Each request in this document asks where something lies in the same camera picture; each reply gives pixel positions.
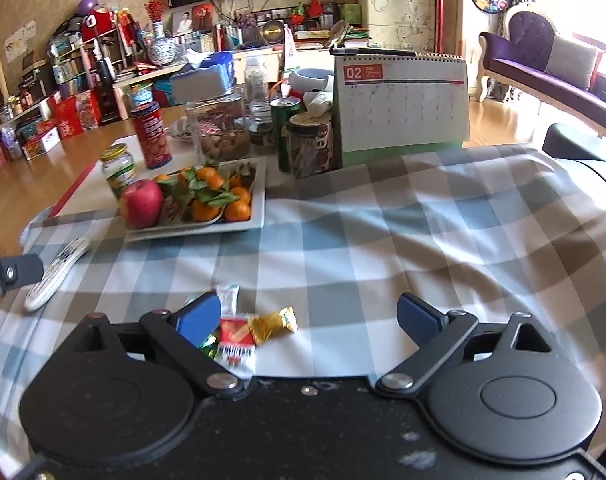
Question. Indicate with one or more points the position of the green candy packet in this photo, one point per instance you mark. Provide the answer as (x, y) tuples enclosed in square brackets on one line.
[(209, 344)]

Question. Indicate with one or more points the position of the cream cabinet with cartoon drawings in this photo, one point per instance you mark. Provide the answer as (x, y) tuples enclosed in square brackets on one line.
[(408, 5)]

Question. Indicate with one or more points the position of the white fruit tray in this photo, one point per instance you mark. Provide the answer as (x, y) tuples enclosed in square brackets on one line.
[(203, 228)]

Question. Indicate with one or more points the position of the clear bottle with white lid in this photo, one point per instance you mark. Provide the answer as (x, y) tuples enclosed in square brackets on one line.
[(255, 82)]

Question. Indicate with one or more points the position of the desk calendar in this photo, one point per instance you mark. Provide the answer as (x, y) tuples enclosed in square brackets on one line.
[(403, 110)]

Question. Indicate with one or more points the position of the cluttered bookshelf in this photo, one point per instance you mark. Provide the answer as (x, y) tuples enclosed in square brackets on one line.
[(68, 72)]

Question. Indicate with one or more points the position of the blue tissue box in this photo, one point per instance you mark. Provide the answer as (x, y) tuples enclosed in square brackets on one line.
[(203, 80)]

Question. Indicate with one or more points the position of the white remote control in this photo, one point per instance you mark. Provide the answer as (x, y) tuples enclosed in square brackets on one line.
[(58, 272)]

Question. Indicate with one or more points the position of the red gift box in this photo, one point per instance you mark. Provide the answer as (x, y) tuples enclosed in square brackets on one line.
[(75, 115)]

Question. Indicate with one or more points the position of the white packet with red sticks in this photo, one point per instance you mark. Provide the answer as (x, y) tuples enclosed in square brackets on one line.
[(235, 347)]

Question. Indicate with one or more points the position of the purple sofa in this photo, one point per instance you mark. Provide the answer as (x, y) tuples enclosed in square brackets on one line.
[(523, 60)]

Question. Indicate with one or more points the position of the dark jar with gold lid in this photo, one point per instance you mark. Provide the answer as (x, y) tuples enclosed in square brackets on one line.
[(308, 147)]

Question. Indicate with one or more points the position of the clear plastic container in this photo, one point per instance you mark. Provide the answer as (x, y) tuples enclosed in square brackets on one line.
[(223, 135)]

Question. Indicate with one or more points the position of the red tin can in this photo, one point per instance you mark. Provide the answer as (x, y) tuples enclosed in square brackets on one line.
[(152, 135)]

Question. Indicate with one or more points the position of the red apple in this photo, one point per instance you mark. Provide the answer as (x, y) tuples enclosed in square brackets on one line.
[(142, 203)]

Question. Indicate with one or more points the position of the grey cushion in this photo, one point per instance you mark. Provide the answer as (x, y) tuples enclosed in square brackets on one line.
[(573, 62)]

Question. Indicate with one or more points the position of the pile of tangerines with leaves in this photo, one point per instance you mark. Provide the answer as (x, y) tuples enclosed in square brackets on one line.
[(203, 210)]

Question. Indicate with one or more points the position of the purple ball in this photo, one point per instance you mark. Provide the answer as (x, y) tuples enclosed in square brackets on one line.
[(88, 5)]

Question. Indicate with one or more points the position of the red pole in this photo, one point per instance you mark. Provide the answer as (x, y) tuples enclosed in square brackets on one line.
[(440, 5)]

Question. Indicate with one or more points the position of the paper drawings on wall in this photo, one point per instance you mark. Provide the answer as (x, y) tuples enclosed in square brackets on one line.
[(20, 40)]

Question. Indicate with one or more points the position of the gold yellow snack packet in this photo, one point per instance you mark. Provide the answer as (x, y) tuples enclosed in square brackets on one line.
[(273, 325)]

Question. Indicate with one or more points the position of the red portrait photo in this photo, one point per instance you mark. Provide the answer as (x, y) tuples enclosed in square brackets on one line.
[(203, 16)]

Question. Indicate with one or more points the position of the black pen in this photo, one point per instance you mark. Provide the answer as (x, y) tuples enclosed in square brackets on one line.
[(373, 51)]

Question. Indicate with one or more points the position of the white portrait photo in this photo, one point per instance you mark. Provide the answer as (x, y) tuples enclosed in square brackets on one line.
[(182, 22)]

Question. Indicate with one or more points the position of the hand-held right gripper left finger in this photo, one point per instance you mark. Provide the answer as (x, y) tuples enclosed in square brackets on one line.
[(198, 317)]

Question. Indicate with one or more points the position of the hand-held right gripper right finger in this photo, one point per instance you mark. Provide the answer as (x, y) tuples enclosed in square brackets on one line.
[(419, 317)]

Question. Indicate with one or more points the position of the red flower sprig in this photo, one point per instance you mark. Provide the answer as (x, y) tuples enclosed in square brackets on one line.
[(155, 10)]

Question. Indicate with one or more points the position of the blue white porcelain vase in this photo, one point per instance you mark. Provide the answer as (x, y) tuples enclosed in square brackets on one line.
[(161, 50)]

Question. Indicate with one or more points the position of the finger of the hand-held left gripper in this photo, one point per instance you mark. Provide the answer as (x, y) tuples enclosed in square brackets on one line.
[(23, 270)]

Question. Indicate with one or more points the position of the glass jar with yellow lid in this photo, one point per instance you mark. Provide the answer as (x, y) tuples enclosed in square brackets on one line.
[(117, 170)]

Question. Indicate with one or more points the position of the blue grey checked tablecloth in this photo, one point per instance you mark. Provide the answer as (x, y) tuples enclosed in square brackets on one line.
[(383, 260)]

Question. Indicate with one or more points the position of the green drink can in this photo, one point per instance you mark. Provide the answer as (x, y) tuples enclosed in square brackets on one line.
[(283, 130)]

